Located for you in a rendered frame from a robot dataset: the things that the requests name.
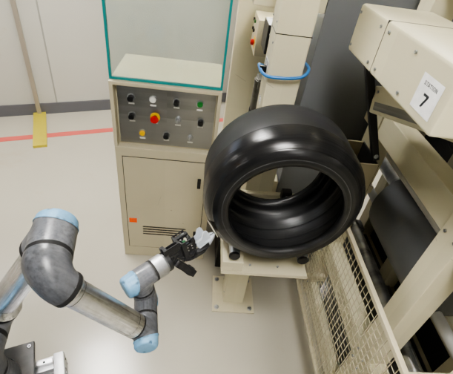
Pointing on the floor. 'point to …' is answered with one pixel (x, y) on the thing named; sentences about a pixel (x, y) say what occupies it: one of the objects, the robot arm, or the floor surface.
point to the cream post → (279, 90)
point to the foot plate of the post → (230, 302)
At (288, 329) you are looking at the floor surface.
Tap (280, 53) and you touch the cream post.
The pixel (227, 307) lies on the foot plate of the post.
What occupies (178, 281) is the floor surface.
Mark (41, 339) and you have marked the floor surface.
